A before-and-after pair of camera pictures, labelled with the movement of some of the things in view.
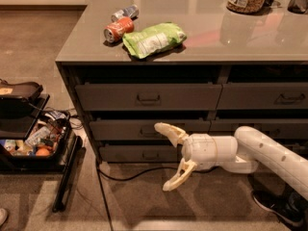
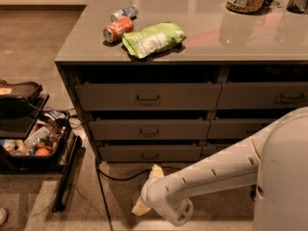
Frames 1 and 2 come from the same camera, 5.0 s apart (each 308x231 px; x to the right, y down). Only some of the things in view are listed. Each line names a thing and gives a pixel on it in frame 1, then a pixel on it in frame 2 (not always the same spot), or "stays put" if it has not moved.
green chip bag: (154, 38) stays put
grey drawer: (140, 153) stays put
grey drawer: (278, 128) stays put
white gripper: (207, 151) to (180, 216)
